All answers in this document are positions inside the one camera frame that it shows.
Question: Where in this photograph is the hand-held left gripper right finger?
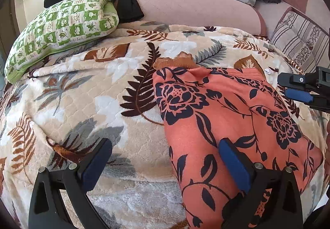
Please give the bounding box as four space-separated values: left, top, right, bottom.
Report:
219 138 303 229

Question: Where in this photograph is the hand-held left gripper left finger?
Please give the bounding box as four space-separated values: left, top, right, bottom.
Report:
28 138 112 229

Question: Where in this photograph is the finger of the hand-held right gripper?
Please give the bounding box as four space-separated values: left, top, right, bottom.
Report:
278 72 318 90
285 88 330 113

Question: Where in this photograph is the orange floral garment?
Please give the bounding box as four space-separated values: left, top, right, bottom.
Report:
152 53 324 229

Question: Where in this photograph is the striped cushion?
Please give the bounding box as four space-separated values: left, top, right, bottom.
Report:
269 11 330 75

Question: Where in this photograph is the leaf print blanket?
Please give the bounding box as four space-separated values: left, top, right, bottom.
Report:
0 21 330 229

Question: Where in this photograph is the pink bolster cushion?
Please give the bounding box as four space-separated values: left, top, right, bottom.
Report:
117 0 269 37

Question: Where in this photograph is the green checked pillow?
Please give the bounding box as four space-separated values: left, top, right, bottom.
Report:
5 0 119 84

